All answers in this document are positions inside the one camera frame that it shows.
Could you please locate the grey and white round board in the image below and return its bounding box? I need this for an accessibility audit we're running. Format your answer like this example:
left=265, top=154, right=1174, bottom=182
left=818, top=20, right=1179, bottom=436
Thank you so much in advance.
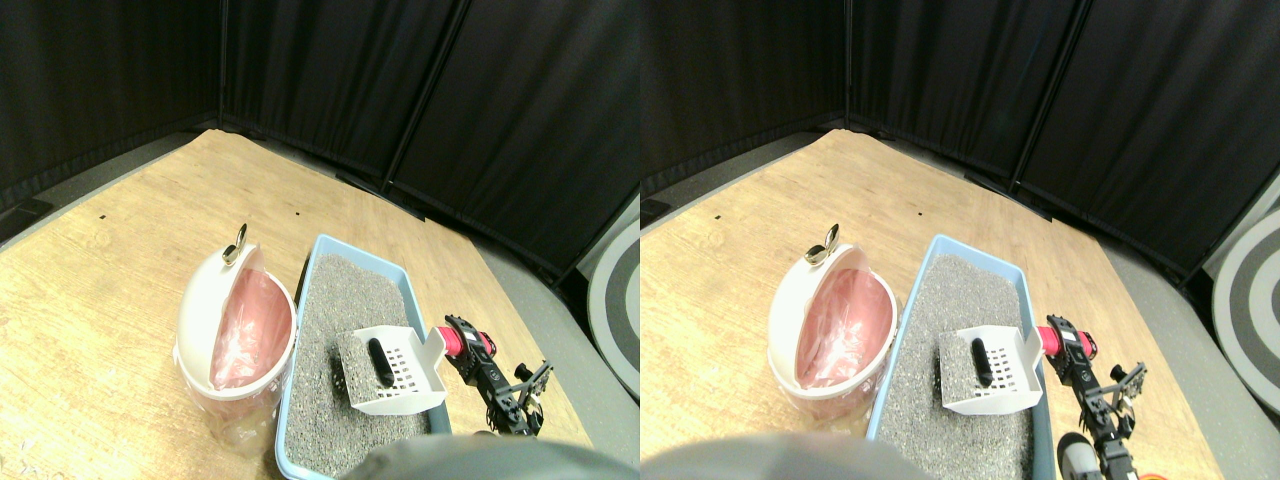
left=587, top=215, right=640, bottom=401
left=1211, top=210, right=1280, bottom=416

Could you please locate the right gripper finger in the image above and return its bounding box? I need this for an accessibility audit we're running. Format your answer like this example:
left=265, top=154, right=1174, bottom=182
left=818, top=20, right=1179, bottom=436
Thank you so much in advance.
left=1046, top=315, right=1087, bottom=355
left=445, top=315, right=487, bottom=353

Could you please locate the black curtain stand foot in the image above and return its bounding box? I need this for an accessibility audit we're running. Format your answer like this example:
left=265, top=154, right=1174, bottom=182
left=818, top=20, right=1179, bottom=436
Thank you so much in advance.
left=965, top=172, right=1053, bottom=222
left=335, top=172, right=427, bottom=222

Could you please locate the black lump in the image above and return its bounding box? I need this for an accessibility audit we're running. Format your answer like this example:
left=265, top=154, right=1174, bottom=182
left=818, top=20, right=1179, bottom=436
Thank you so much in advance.
left=367, top=338, right=395, bottom=390
left=970, top=338, right=995, bottom=389

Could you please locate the blue litter tray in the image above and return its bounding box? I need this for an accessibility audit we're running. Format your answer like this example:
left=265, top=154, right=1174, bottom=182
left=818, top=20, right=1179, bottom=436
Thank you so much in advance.
left=866, top=234, right=1056, bottom=480
left=274, top=234, right=453, bottom=480

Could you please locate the white bin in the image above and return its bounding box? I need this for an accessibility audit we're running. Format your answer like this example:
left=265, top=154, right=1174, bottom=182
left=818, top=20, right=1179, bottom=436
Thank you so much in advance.
left=173, top=224, right=298, bottom=443
left=767, top=224, right=898, bottom=419

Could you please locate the white scoop with red handle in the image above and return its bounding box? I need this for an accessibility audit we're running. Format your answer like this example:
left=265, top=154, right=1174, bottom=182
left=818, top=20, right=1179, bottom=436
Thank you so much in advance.
left=341, top=324, right=473, bottom=416
left=938, top=322, right=1063, bottom=415

